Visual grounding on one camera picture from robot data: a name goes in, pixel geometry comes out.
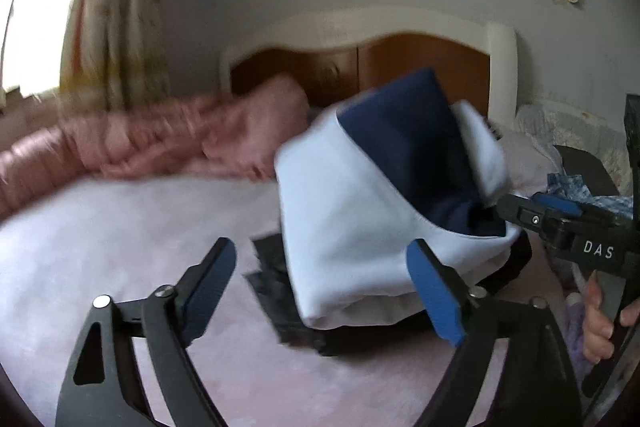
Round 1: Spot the pink quilt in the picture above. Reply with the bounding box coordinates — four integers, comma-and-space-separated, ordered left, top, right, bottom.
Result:
0, 74, 311, 223

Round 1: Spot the patterned cream curtain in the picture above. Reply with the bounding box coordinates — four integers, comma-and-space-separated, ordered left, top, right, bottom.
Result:
57, 0, 171, 112

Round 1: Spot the dark folded garment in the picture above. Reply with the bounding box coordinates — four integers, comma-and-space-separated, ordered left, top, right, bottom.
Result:
242, 232, 533, 358

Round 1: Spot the pale lilac garment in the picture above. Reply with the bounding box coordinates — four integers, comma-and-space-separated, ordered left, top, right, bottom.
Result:
492, 132, 566, 198

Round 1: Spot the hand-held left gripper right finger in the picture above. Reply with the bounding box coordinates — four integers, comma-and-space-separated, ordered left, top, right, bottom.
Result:
406, 238, 585, 427

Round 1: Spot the blue patterned cloth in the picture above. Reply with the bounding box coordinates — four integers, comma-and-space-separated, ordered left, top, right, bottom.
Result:
545, 172, 636, 220

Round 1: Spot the pale floral pillow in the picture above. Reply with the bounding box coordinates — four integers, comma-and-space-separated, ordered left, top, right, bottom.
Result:
515, 102, 631, 188

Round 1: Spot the white framed window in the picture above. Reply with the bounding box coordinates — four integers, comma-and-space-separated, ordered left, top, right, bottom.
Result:
0, 0, 108, 108

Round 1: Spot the white and navy jacket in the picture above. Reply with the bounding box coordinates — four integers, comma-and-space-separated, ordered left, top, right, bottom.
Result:
274, 68, 523, 330

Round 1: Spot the bed with pink sheet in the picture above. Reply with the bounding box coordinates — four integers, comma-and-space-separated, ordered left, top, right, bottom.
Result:
0, 177, 586, 427

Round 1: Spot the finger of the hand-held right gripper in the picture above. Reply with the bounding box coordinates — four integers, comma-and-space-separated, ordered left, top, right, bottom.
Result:
496, 194, 551, 229
531, 192, 585, 215

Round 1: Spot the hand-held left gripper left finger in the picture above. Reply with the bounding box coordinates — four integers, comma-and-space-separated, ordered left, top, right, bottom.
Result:
55, 237, 237, 427

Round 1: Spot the wooden headboard with white frame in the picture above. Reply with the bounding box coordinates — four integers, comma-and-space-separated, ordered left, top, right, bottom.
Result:
220, 4, 518, 132

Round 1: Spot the person's right hand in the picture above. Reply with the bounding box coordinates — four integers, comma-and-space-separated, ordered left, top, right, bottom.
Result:
581, 277, 640, 365

